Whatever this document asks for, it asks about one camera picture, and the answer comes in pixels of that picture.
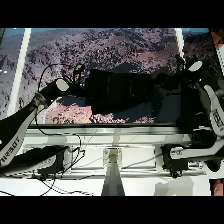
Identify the black garment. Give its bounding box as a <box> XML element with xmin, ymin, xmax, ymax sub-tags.
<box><xmin>83</xmin><ymin>68</ymin><xmax>158</xmax><ymax>116</ymax></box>

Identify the black cable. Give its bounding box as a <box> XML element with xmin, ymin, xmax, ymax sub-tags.
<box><xmin>37</xmin><ymin>62</ymin><xmax>76</xmax><ymax>93</ymax></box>
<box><xmin>33</xmin><ymin>113</ymin><xmax>96</xmax><ymax>197</ymax></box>

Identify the silver frame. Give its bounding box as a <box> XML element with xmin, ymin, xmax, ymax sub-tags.
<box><xmin>18</xmin><ymin>124</ymin><xmax>224</xmax><ymax>197</ymax></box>

